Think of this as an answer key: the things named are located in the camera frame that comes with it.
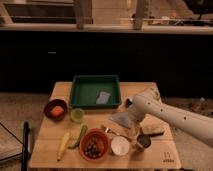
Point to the orange fruit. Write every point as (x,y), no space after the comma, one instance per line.
(57,111)

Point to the grey towel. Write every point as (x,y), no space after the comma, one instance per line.
(122,118)

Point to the metal fork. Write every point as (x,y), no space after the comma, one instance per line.
(108,130)

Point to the yellow corn cob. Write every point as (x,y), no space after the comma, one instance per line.
(62,146)

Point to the green plastic cup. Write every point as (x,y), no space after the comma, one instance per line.
(77,115)

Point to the white handled brush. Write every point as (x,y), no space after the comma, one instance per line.
(128,102)

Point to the white cup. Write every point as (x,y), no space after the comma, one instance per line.
(120,146)

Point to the orange bowl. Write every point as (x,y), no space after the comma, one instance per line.
(103,143)

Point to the grey label in tray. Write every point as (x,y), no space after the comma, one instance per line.
(103,98)

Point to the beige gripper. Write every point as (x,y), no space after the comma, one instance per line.
(135,129)

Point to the green cucumber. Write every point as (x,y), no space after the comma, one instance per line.
(81,134)

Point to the black stand post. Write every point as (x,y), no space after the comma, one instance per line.
(25,153)

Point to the green plastic tray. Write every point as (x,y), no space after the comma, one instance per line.
(86,90)

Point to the dark red bowl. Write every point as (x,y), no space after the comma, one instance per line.
(51,104)

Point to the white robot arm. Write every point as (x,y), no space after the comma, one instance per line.
(196,125)

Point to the dark grapes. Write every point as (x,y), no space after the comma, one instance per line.
(92,149)

